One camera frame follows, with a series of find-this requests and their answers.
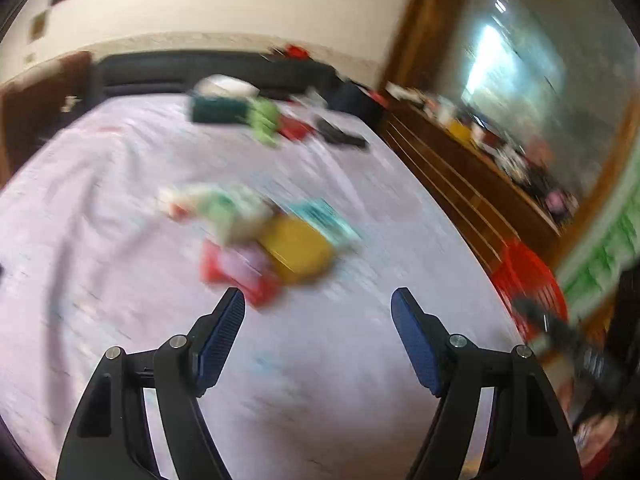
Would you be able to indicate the red item on sofa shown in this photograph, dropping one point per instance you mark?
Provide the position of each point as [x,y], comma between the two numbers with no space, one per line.
[295,52]

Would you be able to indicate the white toothpaste tube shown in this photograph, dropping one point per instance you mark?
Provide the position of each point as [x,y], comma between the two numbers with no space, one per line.
[178,203]

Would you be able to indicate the red flat pouch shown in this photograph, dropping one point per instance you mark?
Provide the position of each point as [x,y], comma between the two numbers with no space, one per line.
[294,129]

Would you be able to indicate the dark green tissue box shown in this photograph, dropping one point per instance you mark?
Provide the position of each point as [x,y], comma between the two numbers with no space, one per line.
[221,100]

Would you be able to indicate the black toy gun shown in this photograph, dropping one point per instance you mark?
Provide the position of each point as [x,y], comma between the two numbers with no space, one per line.
[335,136]

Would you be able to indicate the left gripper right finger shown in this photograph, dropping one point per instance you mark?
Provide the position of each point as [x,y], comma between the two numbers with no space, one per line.
[527,435]

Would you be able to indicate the white green-trimmed sock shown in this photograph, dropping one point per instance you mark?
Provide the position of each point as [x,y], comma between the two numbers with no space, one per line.
[235,214]

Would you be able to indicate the red plastic basket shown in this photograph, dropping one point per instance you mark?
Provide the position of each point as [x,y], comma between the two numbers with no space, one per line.
[522,273]

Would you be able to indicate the yellow round lid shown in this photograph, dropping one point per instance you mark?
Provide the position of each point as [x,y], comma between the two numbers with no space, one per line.
[299,253]

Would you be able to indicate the green crumpled cloth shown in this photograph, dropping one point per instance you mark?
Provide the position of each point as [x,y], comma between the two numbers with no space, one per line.
[263,117]

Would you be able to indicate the teal wet wipes pack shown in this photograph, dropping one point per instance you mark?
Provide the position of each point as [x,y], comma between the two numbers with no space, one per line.
[327,221]

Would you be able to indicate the brown armchair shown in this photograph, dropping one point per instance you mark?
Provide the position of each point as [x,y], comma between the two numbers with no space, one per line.
[39,102]

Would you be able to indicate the purple red plastic bag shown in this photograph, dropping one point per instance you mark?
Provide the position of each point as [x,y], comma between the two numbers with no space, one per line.
[246,267]

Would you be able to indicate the wooden brick-pattern cabinet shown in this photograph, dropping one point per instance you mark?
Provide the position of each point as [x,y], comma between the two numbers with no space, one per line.
[484,205]

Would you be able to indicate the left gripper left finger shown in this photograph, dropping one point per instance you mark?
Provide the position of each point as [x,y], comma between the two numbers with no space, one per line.
[109,436]

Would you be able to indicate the black sofa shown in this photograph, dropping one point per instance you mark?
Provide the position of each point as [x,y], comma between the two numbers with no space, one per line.
[178,71]

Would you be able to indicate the floral pink tablecloth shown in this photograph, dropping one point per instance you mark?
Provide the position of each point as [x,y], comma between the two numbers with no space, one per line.
[317,384]

